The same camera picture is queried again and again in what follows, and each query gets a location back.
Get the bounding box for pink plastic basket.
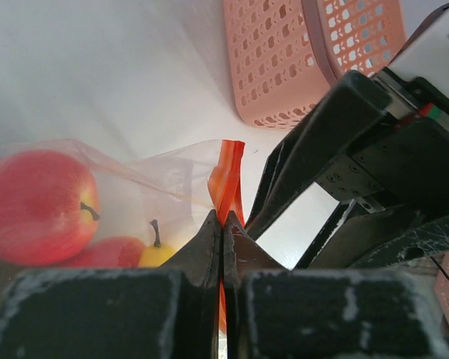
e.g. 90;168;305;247
223;0;406;130

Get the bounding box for clear zip top bag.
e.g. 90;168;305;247
0;138;246;359

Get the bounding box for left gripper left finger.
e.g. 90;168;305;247
0;211;222;358

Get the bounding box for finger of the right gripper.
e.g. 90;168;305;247
245;70;392;239
295;211;449;269

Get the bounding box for red yellow fake peach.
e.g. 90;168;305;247
0;150;100;266

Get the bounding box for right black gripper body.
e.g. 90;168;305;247
316;77;449;213

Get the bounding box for red fake apple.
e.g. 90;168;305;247
62;236;147;269

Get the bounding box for yellow fake pear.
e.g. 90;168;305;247
138;219;177;268

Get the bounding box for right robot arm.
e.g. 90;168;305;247
245;4;449;269

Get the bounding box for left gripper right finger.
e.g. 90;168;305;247
223;212;449;358

